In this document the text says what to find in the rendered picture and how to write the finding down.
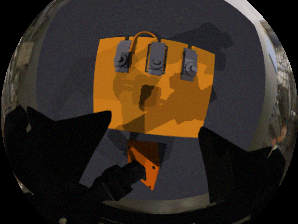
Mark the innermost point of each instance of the orange flat rectangular deck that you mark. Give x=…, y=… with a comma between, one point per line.
x=173, y=104

